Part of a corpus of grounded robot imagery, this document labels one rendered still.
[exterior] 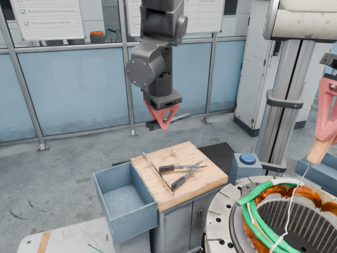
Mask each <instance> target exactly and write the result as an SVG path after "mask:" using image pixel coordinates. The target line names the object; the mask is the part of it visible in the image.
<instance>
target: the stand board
mask: <svg viewBox="0 0 337 253"><path fill-rule="evenodd" d="M172 148H173V149H174V150H175V151H176V152H177V153H178V159H176V158H175V157H174V156H173V155H172ZM146 155H147V157H148V158H149V159H150V161H151V162H152V163H153V165H154V166H155V167H156V169H157V170H158V171H159V167H160V166H167V165H174V166H180V165H195V164H196V163H198V162H200V161H203V162H202V163H201V164H199V166H205V165H207V167H204V168H200V169H196V170H195V172H196V177H195V178H193V177H192V176H191V175H190V176H189V177H188V178H187V180H186V181H185V183H183V184H182V185H181V186H179V187H178V188H176V189H175V190H173V191H174V197H172V196H171V195H170V194H169V192H168V191H167V189H166V188H165V186H164V185H163V183H162V182H161V181H160V179H159V178H158V177H157V175H156V174H155V172H154V171H153V170H152V168H151V167H150V165H149V164H148V163H147V161H146V160H145V158H144V157H143V155H142V156H139V157H135V158H132V159H130V161H132V163H133V164H134V166H135V167H136V169H137V171H138V172H139V174H140V176H141V177H142V179H143V180H144V182H145V184H146V185H147V187H148V188H149V190H150V191H151V193H152V195H153V196H154V198H155V199H156V201H157V209H158V210H159V212H161V211H164V210H166V209H168V208H171V207H173V206H175V205H177V204H180V203H182V202H184V201H187V200H189V199H191V198H194V197H196V196H198V195H201V194H203V193H205V192H208V191H210V190H212V189H215V188H217V187H219V186H222V185H224V184H226V183H227V182H228V176H227V175H226V174H225V173H224V172H223V171H222V170H221V169H220V168H219V167H217V166H216V165H215V164H214V163H213V162H212V161H211V160H210V159H208V158H207V157H206V156H205V155H204V154H203V153H202V152H201V151H200V150H198V149H197V148H196V147H195V146H194V145H193V144H192V143H191V142H190V141H188V142H184V143H181V144H178V145H175V146H171V147H168V148H165V149H162V150H158V151H155V152H152V153H149V154H146ZM187 172H188V169H183V170H180V169H175V170H174V171H170V172H163V173H160V174H161V175H162V177H163V178H164V179H165V181H166V182H167V183H168V185H169V186H170V187H171V183H173V182H174V181H176V180H177V179H179V178H180V177H182V176H184V175H185V174H186V173H187Z"/></svg>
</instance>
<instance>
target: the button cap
mask: <svg viewBox="0 0 337 253"><path fill-rule="evenodd" d="M241 160H242V161H244V162H246V163H253V162H254V161H255V158H254V156H253V155H251V154H242V156H241Z"/></svg>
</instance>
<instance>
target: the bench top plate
mask: <svg viewBox="0 0 337 253"><path fill-rule="evenodd" d="M49 231H51V234H50V238H49V242H48V245H47V248H46V251H45V253H101V252H99V251H97V250H96V249H98V250H100V251H102V252H104V253H116V251H115V248H114V245H113V241H112V236H111V234H110V231H109V228H108V225H107V222H106V219H105V217H103V218H99V219H95V220H90V221H86V222H82V223H78V224H74V225H69V226H65V227H61V228H57V229H53V230H49ZM45 232H48V231H45ZM42 235H43V232H41V233H37V234H33V235H29V236H26V237H23V238H22V240H21V242H20V244H19V248H18V251H17V253H37V251H38V248H39V245H40V242H41V239H42ZM88 244H90V245H91V246H93V247H95V248H96V249H94V248H92V247H91V246H89V245H88Z"/></svg>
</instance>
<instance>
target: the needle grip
mask: <svg viewBox="0 0 337 253"><path fill-rule="evenodd" d="M332 123H333V121H331V120H327V122H326V126H325V129H326V128H328V127H329V126H330V125H331V124H332ZM336 135H337V133H336V134H335V135H334V136H332V137H331V138H329V139H328V140H326V141H325V142H322V141H320V140H318V139H316V141H315V142H314V144H313V146H312V148H311V150H310V151H309V153H308V155H307V157H306V159H307V160H308V161H310V162H312V163H314V164H317V165H318V164H320V162H321V161H322V159H323V157H324V155H325V154H326V152H327V150H328V149H329V147H330V145H331V144H332V142H333V140H334V139H335V137H336Z"/></svg>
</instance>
